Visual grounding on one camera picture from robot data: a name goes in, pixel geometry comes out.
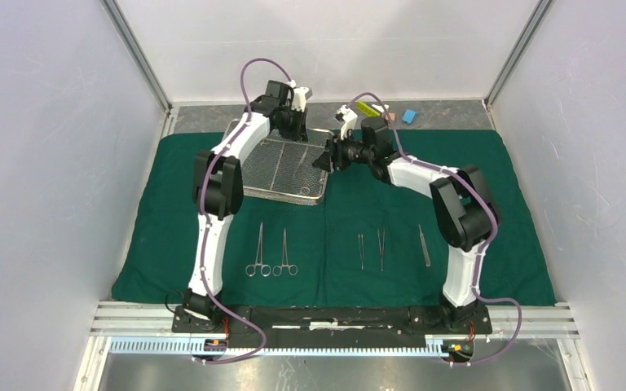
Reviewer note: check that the green surgical cloth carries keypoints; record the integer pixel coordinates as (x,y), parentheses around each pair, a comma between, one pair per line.
(323,239)

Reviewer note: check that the yellow-green lego brick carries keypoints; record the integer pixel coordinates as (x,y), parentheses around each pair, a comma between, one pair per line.
(367,109)

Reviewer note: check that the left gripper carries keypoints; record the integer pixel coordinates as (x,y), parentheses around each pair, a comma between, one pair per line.
(299,133)

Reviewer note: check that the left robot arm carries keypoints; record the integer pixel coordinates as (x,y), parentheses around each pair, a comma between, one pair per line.
(218,190)

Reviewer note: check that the metal mesh instrument tray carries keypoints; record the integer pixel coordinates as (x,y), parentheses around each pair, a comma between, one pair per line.
(267,161)

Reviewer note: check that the steel scalpel handle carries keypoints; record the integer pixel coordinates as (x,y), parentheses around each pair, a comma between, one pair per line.
(299,164)

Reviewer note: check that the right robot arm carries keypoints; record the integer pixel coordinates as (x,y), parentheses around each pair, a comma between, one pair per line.
(467,215)

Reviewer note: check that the blue small block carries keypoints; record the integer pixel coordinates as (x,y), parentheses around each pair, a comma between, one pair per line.
(409,116)

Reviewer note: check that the steel forceps with ring handles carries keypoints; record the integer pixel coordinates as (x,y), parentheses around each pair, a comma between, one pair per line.
(259,266)

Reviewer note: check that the pointed steel tweezers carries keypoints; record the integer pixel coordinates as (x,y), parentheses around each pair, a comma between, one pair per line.
(381,238)

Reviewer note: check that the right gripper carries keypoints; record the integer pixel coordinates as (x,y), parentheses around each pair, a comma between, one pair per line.
(336,151)

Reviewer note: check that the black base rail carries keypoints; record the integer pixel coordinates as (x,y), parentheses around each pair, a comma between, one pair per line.
(343,331)

